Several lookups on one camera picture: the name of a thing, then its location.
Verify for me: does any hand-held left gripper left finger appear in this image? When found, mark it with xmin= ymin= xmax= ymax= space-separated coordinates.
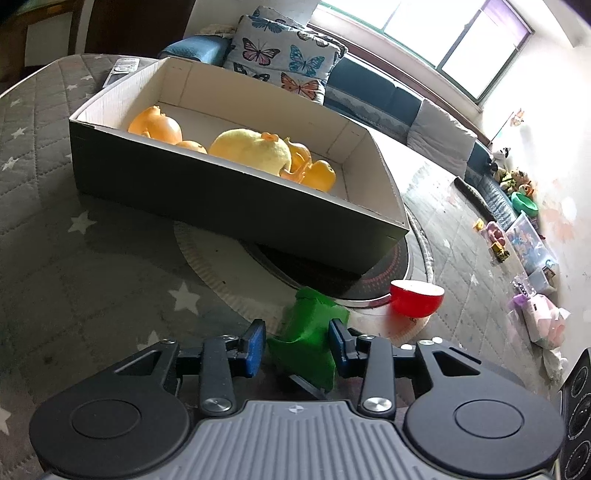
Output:
xmin=113 ymin=318 xmax=267 ymax=416

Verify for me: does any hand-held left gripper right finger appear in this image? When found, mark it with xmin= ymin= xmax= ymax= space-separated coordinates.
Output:
xmin=328 ymin=318 xmax=485 ymax=420

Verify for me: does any green toy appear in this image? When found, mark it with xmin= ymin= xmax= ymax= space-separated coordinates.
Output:
xmin=267 ymin=286 xmax=350 ymax=394

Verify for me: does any grey cardboard box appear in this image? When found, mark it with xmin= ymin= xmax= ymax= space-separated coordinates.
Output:
xmin=69 ymin=56 xmax=411 ymax=275

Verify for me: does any crumpled white tissue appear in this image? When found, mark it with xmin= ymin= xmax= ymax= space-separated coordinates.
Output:
xmin=540 ymin=348 xmax=568 ymax=379

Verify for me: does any red bowl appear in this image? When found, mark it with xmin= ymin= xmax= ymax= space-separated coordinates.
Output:
xmin=390 ymin=280 xmax=445 ymax=319

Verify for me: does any pink plastic toy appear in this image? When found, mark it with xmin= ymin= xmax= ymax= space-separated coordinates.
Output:
xmin=512 ymin=294 xmax=568 ymax=349

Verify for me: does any round black hotplate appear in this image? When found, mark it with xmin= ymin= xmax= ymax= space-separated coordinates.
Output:
xmin=173 ymin=210 xmax=435 ymax=309

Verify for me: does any small clear box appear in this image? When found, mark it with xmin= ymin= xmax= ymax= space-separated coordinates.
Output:
xmin=526 ymin=265 xmax=558 ymax=296

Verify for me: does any round orange toy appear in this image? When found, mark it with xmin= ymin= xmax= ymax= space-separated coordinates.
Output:
xmin=302 ymin=159 xmax=336 ymax=192

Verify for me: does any clear storage box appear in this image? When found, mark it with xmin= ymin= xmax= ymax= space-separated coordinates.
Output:
xmin=505 ymin=211 xmax=559 ymax=275

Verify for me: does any orange plastic toy figure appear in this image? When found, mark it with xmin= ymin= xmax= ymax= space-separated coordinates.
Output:
xmin=279 ymin=137 xmax=312 ymax=183

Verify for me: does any yellow plush duck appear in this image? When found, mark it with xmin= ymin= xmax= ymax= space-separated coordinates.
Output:
xmin=209 ymin=128 xmax=293 ymax=177

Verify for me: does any grey cushion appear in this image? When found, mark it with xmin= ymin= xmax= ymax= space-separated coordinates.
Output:
xmin=406 ymin=98 xmax=478 ymax=178

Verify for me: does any large orange rubber toy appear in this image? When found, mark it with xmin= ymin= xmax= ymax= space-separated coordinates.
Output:
xmin=128 ymin=105 xmax=184 ymax=145

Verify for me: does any butterfly print pillow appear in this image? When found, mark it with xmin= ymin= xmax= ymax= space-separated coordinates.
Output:
xmin=223 ymin=14 xmax=340 ymax=104
xmin=247 ymin=6 xmax=349 ymax=61

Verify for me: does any white remote control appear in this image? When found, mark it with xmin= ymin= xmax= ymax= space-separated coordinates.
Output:
xmin=104 ymin=58 xmax=140 ymax=88

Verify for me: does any window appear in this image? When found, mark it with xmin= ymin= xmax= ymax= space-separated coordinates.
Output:
xmin=307 ymin=0 xmax=536 ymax=104

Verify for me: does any dark wooden door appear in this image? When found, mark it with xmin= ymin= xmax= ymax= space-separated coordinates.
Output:
xmin=88 ymin=0 xmax=195 ymax=57

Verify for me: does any wooden framed board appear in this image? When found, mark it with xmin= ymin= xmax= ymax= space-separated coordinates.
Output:
xmin=23 ymin=9 xmax=88 ymax=66

